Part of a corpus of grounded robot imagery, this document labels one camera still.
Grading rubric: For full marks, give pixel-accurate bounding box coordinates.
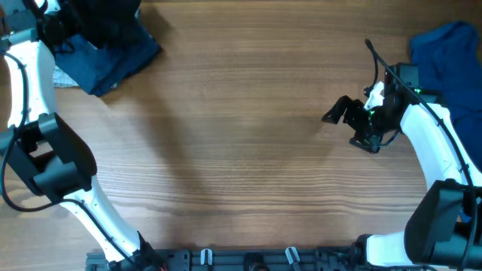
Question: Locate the black polo shirt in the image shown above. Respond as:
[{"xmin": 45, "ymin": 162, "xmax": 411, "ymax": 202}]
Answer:
[{"xmin": 59, "ymin": 0, "xmax": 141, "ymax": 48}]

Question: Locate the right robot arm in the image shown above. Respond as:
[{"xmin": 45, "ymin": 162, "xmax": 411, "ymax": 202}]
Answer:
[{"xmin": 322, "ymin": 63, "xmax": 481, "ymax": 270}]

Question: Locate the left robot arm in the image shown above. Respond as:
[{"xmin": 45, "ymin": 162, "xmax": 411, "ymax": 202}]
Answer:
[{"xmin": 1, "ymin": 1, "xmax": 168, "ymax": 270}]

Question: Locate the bright blue shirt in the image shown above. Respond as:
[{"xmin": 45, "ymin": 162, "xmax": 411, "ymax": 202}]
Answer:
[{"xmin": 408, "ymin": 20, "xmax": 482, "ymax": 266}]

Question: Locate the folded dark blue garment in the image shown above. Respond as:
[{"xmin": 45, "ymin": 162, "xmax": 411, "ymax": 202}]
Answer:
[{"xmin": 52, "ymin": 15, "xmax": 161, "ymax": 96}]

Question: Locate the white patterned folded cloth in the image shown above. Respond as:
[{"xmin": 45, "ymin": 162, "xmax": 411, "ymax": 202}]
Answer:
[{"xmin": 53, "ymin": 66, "xmax": 106, "ymax": 91}]

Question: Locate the right black cable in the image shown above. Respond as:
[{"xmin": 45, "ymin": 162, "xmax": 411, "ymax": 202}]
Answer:
[{"xmin": 363, "ymin": 38, "xmax": 479, "ymax": 271}]

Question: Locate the black cable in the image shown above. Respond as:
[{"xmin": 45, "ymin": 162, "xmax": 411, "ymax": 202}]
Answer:
[
  {"xmin": 363, "ymin": 38, "xmax": 479, "ymax": 271},
  {"xmin": 0, "ymin": 0, "xmax": 136, "ymax": 268}
]

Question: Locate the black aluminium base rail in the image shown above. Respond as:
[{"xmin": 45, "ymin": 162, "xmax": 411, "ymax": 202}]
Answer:
[{"xmin": 84, "ymin": 245, "xmax": 421, "ymax": 271}]

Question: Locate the left black cable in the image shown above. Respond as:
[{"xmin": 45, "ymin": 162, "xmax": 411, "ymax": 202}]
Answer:
[{"xmin": 0, "ymin": 0, "xmax": 136, "ymax": 268}]

